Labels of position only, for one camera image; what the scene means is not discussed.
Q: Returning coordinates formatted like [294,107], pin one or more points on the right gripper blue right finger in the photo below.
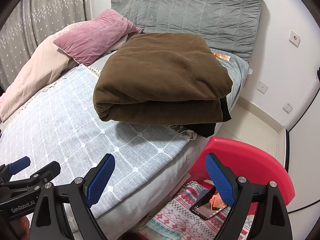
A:
[271,220]

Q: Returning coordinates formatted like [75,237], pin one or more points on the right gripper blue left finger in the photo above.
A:
[50,218]

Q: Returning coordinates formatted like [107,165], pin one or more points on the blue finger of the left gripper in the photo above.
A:
[7,171]
[45,174]

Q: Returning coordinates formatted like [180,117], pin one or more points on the brown wool coat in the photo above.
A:
[163,79]

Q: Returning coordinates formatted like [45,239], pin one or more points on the person left hand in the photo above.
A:
[22,228]

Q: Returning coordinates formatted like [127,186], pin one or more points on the smartphone on chair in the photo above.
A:
[208,204]

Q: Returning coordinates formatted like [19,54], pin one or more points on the red plastic chair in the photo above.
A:
[246,161]

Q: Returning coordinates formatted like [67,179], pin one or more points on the grey checked bed blanket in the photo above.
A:
[60,124]

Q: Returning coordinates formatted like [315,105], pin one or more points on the patterned knit chair cushion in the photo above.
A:
[176,221]

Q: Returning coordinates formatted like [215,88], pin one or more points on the black folded garment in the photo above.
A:
[204,130]

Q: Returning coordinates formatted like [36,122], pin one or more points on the beige duvet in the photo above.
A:
[43,68]

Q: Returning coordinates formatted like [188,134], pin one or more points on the pink velvet pillow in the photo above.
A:
[88,41]

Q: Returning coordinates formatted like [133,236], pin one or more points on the orange packet on bed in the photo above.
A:
[221,56]

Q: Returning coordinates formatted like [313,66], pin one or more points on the grey dotted curtain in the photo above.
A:
[31,22]

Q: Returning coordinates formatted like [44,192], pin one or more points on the grey quilted headboard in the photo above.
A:
[228,25]

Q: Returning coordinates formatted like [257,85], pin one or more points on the white wall socket lower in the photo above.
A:
[287,108]

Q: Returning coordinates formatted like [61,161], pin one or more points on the white wall socket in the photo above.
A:
[294,39]
[287,108]

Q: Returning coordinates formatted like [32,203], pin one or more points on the white wall switch middle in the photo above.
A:
[262,87]

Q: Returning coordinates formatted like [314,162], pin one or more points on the white wall socket upper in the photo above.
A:
[294,39]

